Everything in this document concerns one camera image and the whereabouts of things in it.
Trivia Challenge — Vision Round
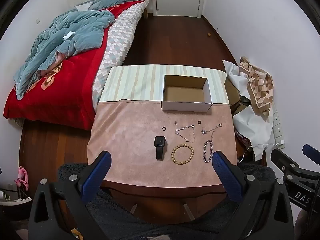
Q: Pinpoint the silver chain bracelet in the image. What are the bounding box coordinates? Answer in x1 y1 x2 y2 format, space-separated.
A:
202 139 214 164

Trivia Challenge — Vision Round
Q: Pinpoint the silver pendant necklace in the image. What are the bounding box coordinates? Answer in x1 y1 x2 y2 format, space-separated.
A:
200 122 223 142

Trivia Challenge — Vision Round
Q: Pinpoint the wooden bead bracelet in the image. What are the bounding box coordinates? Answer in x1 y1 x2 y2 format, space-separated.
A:
171 143 195 166

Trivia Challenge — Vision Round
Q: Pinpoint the black smart watch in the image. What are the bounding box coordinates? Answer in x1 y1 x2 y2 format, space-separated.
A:
154 136 166 160

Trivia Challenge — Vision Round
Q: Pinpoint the thin silver gem necklace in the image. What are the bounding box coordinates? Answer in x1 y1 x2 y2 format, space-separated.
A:
174 123 196 144

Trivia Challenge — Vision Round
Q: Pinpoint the white power strip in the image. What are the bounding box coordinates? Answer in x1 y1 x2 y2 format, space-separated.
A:
272 104 285 150

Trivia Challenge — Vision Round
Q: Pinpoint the white plastic bag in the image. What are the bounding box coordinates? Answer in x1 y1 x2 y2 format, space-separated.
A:
223 60 278 160

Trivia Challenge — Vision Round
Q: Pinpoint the pink and striped table cloth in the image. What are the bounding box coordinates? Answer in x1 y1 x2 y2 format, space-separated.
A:
87 64 237 188

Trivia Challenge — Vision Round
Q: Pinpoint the red blanket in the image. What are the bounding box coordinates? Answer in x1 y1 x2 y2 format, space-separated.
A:
3 1 136 131

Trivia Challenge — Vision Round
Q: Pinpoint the pink slipper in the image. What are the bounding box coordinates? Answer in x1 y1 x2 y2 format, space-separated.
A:
15 166 29 191

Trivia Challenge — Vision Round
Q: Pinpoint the white cardboard box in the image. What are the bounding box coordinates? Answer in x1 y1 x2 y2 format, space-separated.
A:
161 75 212 113

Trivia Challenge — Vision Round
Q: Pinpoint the checkered mattress sheet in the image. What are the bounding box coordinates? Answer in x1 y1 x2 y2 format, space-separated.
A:
92 0 149 109

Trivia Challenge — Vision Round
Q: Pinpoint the blue-grey quilt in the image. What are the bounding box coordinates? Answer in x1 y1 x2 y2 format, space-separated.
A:
14 0 140 100

